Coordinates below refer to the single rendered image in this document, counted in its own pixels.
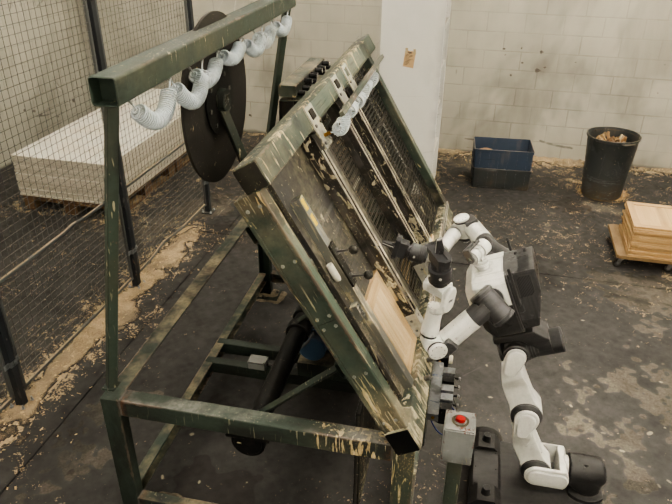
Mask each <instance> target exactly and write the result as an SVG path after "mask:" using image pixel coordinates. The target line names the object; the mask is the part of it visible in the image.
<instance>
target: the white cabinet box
mask: <svg viewBox="0 0 672 504"><path fill-rule="evenodd" d="M451 2H452V0H382V17H381V42H380V55H381V54H383V55H384V58H383V60H382V61H381V63H380V66H379V72H380V74H381V76H382V78H383V80H384V82H385V84H386V86H387V88H388V90H389V92H390V94H391V96H392V98H393V99H394V101H395V103H396V105H397V107H398V109H399V111H400V113H401V115H402V117H403V119H404V121H405V123H406V125H407V126H408V128H409V130H410V132H411V134H412V136H413V138H414V140H415V142H416V144H417V146H418V148H419V150H420V152H421V153H422V155H423V157H424V159H425V161H426V163H427V165H428V167H429V169H430V171H431V173H432V175H433V177H434V179H435V175H436V168H437V157H438V146H439V135H440V124H441V113H442V102H443V91H444V80H445V69H446V58H447V47H448V36H449V24H450V13H451Z"/></svg>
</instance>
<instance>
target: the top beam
mask: <svg viewBox="0 0 672 504"><path fill-rule="evenodd" d="M375 48H376V47H375V45H374V44H373V42H372V40H371V38H370V36H369V34H367V35H365V36H363V37H361V38H360V39H358V40H356V41H355V42H354V43H353V44H352V45H351V46H350V47H349V48H348V49H347V50H346V51H345V52H344V53H343V54H342V56H341V57H340V58H339V59H338V60H337V61H336V62H335V63H334V64H333V65H332V66H331V67H330V68H329V69H328V70H327V71H326V72H325V73H324V75H323V76H322V77H321V78H320V79H319V80H318V81H317V82H316V83H315V84H314V85H313V86H312V87H311V88H310V89H309V90H308V91H307V92H306V94H305V95H304V96H303V97H302V98H301V99H300V100H299V101H298V102H297V103H296V104H295V105H294V106H293V107H292V108H291V109H290V110H289V112H288V113H287V114H286V115H285V116H284V117H283V118H282V119H281V120H280V121H279V122H278V123H277V124H276V125H275V126H274V127H273V128H272V129H271V131H270V132H269V133H268V134H267V135H266V136H265V137H264V138H263V139H262V140H261V141H260V142H259V143H258V144H257V145H256V146H255V147H254V148H253V150H252V151H251V152H250V153H249V154H248V155H247V156H246V157H245V158H244V159H243V160H242V161H241V162H240V163H239V164H238V165H237V166H236V168H235V169H234V170H233V171H232V173H233V174H234V176H235V178H236V179H237V181H238V182H239V184H240V185H241V187H242V189H243V190H244V192H245V193H246V195H251V194H253V193H255V192H257V191H259V190H261V189H263V188H265V187H267V186H269V185H271V183H272V182H273V181H274V179H275V178H276V177H277V175H278V174H279V173H280V172H281V170H282V169H283V168H284V166H285V165H286V164H287V163H288V161H289V160H290V159H291V157H292V156H293V155H294V153H295V152H296V151H297V150H298V148H299V147H300V146H301V144H302V143H303V142H304V140H305V139H306V138H307V137H308V135H309V134H310V133H311V131H312V130H313V129H314V128H313V126H312V124H311V123H310V121H309V119H308V118H307V116H306V114H305V112H304V110H303V109H304V108H305V107H306V106H307V105H308V104H309V103H311V104H312V106H313V108H314V109H315V111H316V113H317V115H318V117H319V118H320V119H321V118H322V117H323V116H324V115H325V113H326V112H327V111H328V109H329V108H330V107H331V105H332V104H333V103H334V102H335V100H336V99H337V98H338V94H337V92H336V91H335V89H334V87H333V85H332V83H331V81H330V79H331V78H332V77H333V75H334V74H336V76H337V78H338V80H339V82H340V84H341V85H342V87H343V89H345V87H346V86H347V85H348V81H347V80H346V78H345V76H344V74H343V72H342V70H341V66H342V65H343V64H344V63H346V65H347V67H348V69H349V71H350V72H351V74H352V76H355V74H356V73H357V72H358V70H359V69H360V68H361V67H362V65H363V64H364V63H365V61H366V60H367V59H368V57H369V56H370V55H371V54H372V52H373V51H374V50H375Z"/></svg>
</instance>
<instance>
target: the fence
mask: <svg viewBox="0 0 672 504"><path fill-rule="evenodd" d="M302 198H303V199H304V201H305V202H306V200H305V198H304V197H303V195H302V194H301V195H299V196H297V197H295V198H293V200H292V201H291V203H290V204H291V206H292V207H293V209H294V211H295V212H296V214H297V216H298V217H299V219H300V220H301V222H302V224H303V225H304V227H305V229H306V230H307V232H308V233H309V235H310V237H311V238H312V240H313V242H314V243H315V245H316V246H317V248H318V250H319V251H320V253H321V255H322V256H323V258H324V259H325V261H326V263H327V264H328V263H330V262H332V263H333V265H334V267H335V268H336V270H337V271H338V273H339V275H340V276H341V280H340V281H339V284H340V285H341V287H342V289H343V290H344V292H345V294H346V295H347V297H348V299H349V300H350V302H351V303H353V302H356V301H358V303H359V304H360V306H361V308H362V309H363V311H364V312H365V314H366V315H365V317H364V320H362V321H363V323H364V325H365V326H366V328H367V329H368V331H369V333H370V334H371V336H372V338H373V339H374V341H375V342H376V344H377V346H378V347H379V349H380V351H381V352H382V354H383V355H384V357H385V359H386V360H387V362H388V364H389V365H390V367H391V368H392V370H393V372H394V373H395V375H396V377H397V378H398V380H399V381H400V383H401V385H402V386H403V388H404V389H407V388H411V387H413V381H414V379H413V377H412V376H411V374H410V372H409V371H408V369H407V367H406V366H405V364H404V362H403V361H402V359H401V357H400V356H399V354H398V352H397V351H396V349H395V347H394V346H393V344H392V343H391V341H390V339H389V338H388V336H387V334H386V333H385V331H384V329H383V328H382V326H381V324H380V323H379V321H378V319H377V318H376V316H375V314H374V313H373V311H372V309H371V308H370V306H369V304H368V303H367V301H366V299H365V298H364V296H363V294H362V293H361V291H360V290H359V288H358V286H357V285H356V284H355V287H352V286H351V284H350V283H349V281H348V279H347V278H346V276H345V275H344V273H343V271H342V270H341V268H340V266H339V265H338V263H337V261H336V260H335V258H334V256H333V255H332V253H331V251H330V250H329V248H328V246H329V243H330V240H329V238H328V237H327V235H326V233H325V232H324V230H323V228H322V227H321V225H320V223H319V222H318V220H317V218H316V217H315V215H314V213H313V212H312V210H311V208H310V207H309V205H308V203H307V202H306V204H307V206H308V207H309V209H308V211H307V210H306V209H305V207H304V205H303V204H302V202H301V199H302ZM311 213H312V214H313V216H314V217H315V219H316V221H317V222H318V225H317V226H316V225H315V223H314V222H313V220H312V219H311V217H310V215H311Z"/></svg>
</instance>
